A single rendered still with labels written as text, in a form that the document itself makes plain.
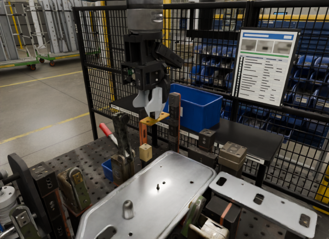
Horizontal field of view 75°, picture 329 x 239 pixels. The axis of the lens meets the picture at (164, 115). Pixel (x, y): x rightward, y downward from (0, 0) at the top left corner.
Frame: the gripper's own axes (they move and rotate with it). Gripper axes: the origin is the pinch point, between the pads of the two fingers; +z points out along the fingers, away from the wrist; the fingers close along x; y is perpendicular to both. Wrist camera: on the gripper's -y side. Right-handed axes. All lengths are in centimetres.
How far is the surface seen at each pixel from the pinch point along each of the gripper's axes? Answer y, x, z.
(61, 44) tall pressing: -341, -706, 76
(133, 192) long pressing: 5.7, -4.7, 26.7
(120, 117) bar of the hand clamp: -0.2, -14.5, 6.1
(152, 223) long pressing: 10.4, 7.2, 26.6
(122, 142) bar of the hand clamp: 0.9, -13.8, 14.4
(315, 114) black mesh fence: -55, 33, 12
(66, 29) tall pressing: -376, -723, 33
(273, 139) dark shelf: -49, 22, 24
